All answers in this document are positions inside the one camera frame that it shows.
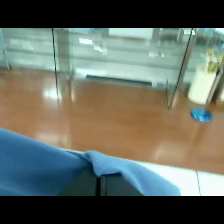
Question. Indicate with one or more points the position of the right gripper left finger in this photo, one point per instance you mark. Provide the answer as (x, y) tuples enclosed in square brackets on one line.
[(83, 185)]

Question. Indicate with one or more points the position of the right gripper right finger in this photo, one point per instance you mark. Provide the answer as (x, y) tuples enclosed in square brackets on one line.
[(117, 186)]

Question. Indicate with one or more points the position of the blue shirt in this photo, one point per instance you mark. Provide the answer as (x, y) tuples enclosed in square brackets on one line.
[(36, 166)]

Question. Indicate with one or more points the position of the blue round floor object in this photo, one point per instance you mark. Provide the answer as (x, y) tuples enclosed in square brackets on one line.
[(201, 114)]

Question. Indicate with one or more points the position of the white plant pot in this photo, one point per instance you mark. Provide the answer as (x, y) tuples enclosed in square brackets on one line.
[(201, 87)]

